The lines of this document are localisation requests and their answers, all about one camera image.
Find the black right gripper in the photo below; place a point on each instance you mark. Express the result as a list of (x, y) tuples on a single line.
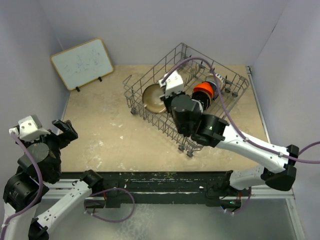
[(167, 99)]

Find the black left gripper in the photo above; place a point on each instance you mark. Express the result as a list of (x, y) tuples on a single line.
[(68, 132)]

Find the brown glazed bowl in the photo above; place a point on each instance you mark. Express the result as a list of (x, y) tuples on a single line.
[(151, 99)]

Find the black glossy bowl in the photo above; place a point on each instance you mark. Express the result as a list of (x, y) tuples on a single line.
[(203, 97)]

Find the white orange rimmed striped bowl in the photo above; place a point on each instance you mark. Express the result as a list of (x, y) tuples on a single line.
[(217, 81)]

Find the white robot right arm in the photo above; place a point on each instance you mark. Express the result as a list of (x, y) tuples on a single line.
[(273, 169)]

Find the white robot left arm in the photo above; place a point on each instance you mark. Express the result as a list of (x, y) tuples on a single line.
[(41, 165)]

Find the yellow framed whiteboard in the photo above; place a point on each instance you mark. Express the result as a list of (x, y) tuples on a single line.
[(82, 64)]

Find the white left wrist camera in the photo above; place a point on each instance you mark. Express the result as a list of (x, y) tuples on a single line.
[(29, 129)]

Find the grey wire dish rack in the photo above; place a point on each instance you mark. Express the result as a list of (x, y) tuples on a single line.
[(194, 72)]

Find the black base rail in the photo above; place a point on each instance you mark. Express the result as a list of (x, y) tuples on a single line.
[(183, 187)]

